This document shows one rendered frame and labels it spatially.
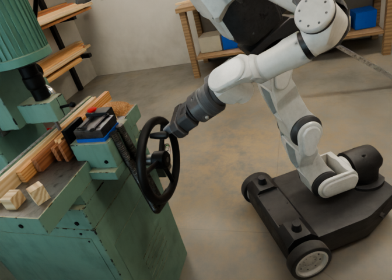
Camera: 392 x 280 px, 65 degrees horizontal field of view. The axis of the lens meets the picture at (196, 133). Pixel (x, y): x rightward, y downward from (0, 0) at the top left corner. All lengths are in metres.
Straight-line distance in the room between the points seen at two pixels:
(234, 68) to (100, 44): 4.33
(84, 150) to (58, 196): 0.16
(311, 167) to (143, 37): 3.57
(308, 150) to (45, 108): 1.01
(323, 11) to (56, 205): 0.78
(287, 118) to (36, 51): 0.92
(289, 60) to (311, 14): 0.10
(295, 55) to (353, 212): 1.08
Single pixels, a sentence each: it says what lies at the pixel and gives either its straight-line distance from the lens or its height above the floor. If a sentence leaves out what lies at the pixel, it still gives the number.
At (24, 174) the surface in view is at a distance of 1.04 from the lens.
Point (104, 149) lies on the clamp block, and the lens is 0.93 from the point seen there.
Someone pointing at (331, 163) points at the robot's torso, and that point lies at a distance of 1.71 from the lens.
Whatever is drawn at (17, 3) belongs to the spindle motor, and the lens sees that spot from 1.01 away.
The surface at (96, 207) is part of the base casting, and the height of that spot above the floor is 0.76.
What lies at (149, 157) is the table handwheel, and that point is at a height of 0.83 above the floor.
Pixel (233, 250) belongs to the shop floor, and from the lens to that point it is 1.73.
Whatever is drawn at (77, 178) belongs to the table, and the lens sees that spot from 0.96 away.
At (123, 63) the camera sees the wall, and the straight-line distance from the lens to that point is 4.93.
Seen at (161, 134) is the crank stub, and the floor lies 0.93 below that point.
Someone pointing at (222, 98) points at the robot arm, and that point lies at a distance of 0.79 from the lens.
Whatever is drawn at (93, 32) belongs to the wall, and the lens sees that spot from 5.00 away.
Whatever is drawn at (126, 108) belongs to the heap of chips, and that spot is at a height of 0.91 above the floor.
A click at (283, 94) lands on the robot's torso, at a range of 1.21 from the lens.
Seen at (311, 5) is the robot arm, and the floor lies 1.22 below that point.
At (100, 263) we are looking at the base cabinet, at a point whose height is 0.54.
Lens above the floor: 1.37
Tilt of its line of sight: 30 degrees down
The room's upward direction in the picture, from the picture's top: 15 degrees counter-clockwise
